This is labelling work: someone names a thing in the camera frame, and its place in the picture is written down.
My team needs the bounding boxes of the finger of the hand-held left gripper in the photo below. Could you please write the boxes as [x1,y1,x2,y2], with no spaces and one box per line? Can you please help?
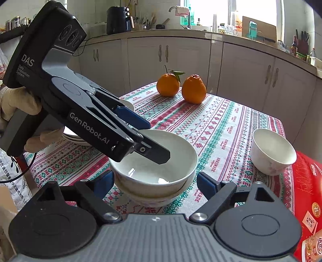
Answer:
[73,73,152,130]
[87,91,172,166]

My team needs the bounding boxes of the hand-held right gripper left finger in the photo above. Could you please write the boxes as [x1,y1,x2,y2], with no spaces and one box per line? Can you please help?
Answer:
[34,170,124,224]

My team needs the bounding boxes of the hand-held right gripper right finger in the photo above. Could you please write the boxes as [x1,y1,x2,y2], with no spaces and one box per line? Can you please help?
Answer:
[189,172,276,224]

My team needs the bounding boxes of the white fruit-print plate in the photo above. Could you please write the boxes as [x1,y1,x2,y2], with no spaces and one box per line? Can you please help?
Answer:
[62,135,89,142]
[62,99,135,138]

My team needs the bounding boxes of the plain white bowl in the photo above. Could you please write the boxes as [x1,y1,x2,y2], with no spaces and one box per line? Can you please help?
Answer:
[109,129,198,197]
[118,174,197,208]

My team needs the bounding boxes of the person's left hand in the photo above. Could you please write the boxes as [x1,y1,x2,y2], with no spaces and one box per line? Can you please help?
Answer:
[0,85,66,155]

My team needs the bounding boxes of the orange with green leaves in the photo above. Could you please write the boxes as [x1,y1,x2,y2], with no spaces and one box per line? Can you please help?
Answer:
[156,65,186,98]

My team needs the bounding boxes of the red green patterned tablecloth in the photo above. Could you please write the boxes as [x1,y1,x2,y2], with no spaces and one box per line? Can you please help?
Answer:
[24,82,295,217]

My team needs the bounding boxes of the knobbly orange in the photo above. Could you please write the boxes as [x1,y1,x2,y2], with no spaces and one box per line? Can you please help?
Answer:
[182,74,207,105]

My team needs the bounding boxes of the white bowl with pink flowers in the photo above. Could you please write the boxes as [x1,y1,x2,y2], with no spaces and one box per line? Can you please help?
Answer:
[252,128,297,176]

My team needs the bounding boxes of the dark air fryer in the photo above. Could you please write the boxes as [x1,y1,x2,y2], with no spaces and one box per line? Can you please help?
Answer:
[106,6,133,35]

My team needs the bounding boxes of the white printed sack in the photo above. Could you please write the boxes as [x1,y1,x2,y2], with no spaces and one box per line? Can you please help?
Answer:
[0,149,34,212]

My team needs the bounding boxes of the beige kitchen countertop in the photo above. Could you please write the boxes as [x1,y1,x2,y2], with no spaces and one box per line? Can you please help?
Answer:
[80,26,322,76]

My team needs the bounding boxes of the utensil holder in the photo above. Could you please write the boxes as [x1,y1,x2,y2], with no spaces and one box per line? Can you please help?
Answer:
[136,12,157,31]

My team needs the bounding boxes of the red printed bag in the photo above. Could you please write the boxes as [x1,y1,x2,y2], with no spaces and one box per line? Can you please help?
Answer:
[293,151,322,262]

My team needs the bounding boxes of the kitchen faucet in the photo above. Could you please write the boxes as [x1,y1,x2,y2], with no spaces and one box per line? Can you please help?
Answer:
[168,5,192,29]

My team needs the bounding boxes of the white kitchen cabinets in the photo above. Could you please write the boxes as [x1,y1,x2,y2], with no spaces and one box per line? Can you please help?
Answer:
[68,35,322,152]

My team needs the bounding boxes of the brown cardboard box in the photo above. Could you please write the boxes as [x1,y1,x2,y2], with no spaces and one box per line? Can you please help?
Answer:
[241,16,277,42]

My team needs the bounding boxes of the knife block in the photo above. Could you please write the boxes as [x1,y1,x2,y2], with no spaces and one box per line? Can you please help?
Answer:
[295,30,310,55]

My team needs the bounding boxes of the black cable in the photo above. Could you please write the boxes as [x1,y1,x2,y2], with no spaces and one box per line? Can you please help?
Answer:
[0,151,38,184]

